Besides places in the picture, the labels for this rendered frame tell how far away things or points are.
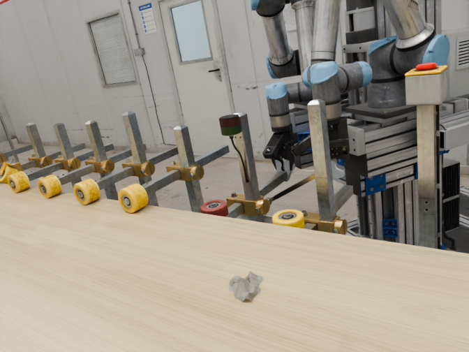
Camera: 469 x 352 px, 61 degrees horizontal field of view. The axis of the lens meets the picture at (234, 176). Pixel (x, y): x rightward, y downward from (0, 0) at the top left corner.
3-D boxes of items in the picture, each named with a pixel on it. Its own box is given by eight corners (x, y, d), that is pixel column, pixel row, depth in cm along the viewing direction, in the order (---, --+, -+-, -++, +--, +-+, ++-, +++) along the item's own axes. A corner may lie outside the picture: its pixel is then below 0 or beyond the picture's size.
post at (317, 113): (329, 258, 119) (312, 98, 104) (340, 260, 117) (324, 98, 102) (324, 263, 116) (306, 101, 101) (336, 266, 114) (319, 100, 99)
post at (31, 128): (61, 211, 209) (31, 122, 194) (65, 211, 207) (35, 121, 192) (55, 214, 206) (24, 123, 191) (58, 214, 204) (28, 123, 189)
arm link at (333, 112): (312, 107, 109) (314, 102, 117) (313, 123, 111) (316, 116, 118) (340, 104, 107) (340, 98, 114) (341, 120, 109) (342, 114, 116)
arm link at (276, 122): (283, 116, 139) (264, 117, 144) (285, 129, 140) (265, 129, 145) (293, 111, 144) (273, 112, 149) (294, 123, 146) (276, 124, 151)
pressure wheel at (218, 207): (218, 230, 125) (211, 196, 122) (238, 233, 120) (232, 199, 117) (202, 242, 119) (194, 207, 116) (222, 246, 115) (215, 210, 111)
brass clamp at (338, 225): (306, 225, 121) (303, 209, 120) (348, 231, 113) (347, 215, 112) (296, 234, 117) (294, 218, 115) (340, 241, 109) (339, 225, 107)
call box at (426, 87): (413, 102, 91) (412, 68, 89) (447, 100, 87) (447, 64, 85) (405, 110, 86) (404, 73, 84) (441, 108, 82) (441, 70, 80)
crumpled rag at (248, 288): (230, 276, 81) (228, 265, 80) (263, 273, 79) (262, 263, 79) (224, 304, 72) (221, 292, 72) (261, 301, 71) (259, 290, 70)
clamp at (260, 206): (236, 206, 135) (234, 192, 133) (271, 210, 126) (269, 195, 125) (227, 213, 130) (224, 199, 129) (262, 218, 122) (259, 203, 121)
